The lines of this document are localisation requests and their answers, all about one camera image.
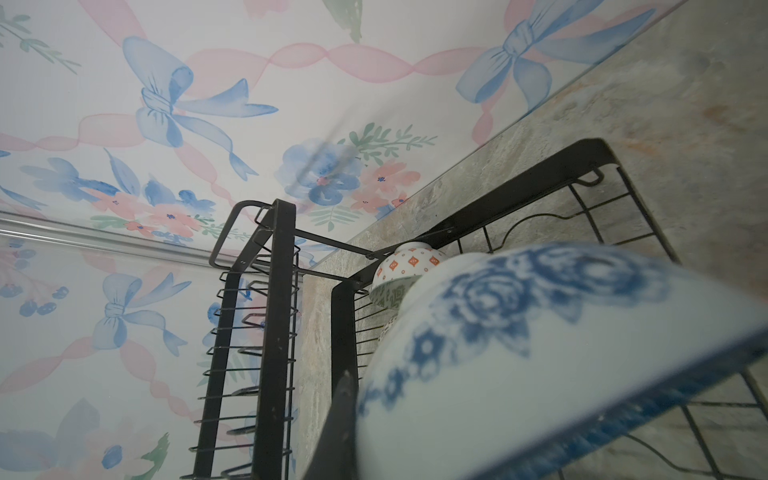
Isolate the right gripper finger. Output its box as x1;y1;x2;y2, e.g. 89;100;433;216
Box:
304;371;359;480

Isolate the blue floral bowl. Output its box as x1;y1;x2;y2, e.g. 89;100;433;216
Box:
355;243;767;479

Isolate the green geometric pattern bowl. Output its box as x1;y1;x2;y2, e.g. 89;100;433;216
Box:
369;242;449;310

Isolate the black wire dish rack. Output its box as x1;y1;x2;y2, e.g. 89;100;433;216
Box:
179;137;768;480

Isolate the left aluminium corner post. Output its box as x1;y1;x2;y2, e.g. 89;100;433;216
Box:
1;211;211;267

